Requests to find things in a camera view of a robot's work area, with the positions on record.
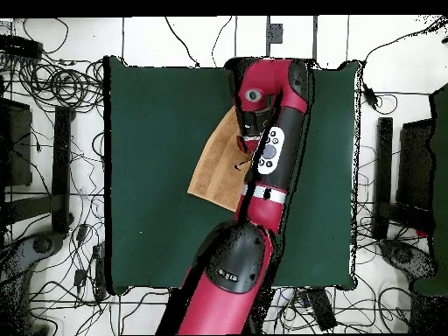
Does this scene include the tan terry towel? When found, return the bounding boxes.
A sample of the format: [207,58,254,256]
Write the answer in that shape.
[187,104,254,214]

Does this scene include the dark green table cloth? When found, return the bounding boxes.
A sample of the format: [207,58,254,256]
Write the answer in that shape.
[103,55,361,296]

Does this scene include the small grey box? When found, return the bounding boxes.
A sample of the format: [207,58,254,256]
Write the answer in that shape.
[268,23,284,45]

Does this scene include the black equipment case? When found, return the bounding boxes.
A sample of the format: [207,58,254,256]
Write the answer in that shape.
[398,118,437,211]
[0,99,33,187]

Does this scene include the black power strip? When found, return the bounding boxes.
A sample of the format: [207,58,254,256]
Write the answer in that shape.
[0,33,44,60]
[302,287,339,332]

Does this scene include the grey wheeled stand base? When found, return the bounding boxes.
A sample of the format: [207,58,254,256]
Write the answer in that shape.
[379,238,437,283]
[0,231,67,291]

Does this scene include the green covered side table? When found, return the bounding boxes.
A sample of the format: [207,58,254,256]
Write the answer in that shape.
[412,83,448,297]

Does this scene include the grey square floor frame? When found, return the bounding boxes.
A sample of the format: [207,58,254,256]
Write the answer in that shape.
[265,15,319,60]

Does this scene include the coiled black cables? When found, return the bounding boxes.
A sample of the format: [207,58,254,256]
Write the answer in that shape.
[18,57,106,115]

